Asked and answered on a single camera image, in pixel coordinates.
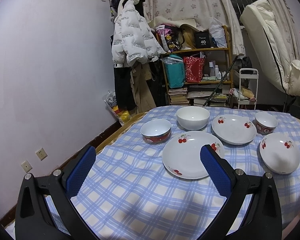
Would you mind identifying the cherry plate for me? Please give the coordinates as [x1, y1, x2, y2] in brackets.
[259, 132, 300, 174]
[211, 114, 257, 145]
[162, 131, 224, 180]

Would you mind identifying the large white bowl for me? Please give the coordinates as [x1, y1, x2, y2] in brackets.
[177, 106, 210, 131]

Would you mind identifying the red patterned bowl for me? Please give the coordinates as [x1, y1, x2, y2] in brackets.
[140, 119, 172, 144]
[255, 112, 278, 135]

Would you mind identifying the blue plaid tablecloth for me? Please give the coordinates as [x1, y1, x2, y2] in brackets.
[71, 106, 300, 239]

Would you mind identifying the yellow plastic bag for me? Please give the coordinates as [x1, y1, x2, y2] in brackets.
[104, 91, 132, 126]

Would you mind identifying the stack of books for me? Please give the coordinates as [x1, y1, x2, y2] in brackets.
[168, 88, 189, 105]

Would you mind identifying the white utility cart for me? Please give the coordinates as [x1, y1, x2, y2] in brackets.
[233, 68, 259, 109]

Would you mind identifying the red patterned bag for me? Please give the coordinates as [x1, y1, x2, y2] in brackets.
[183, 56, 205, 83]

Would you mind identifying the wooden shelf unit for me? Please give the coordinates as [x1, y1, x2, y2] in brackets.
[160, 25, 234, 107]

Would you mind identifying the teal bag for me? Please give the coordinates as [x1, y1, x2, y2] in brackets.
[162, 55, 185, 89]

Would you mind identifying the black box with 40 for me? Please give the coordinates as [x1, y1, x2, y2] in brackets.
[194, 30, 211, 49]

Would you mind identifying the white puffer jacket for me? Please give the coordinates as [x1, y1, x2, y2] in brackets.
[111, 0, 166, 68]

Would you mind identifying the floral curtain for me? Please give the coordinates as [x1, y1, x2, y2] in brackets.
[143, 0, 245, 55]

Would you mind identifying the wall power socket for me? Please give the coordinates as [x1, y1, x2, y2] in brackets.
[36, 148, 47, 161]

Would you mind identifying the green broom handle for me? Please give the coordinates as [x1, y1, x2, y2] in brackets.
[203, 55, 238, 107]

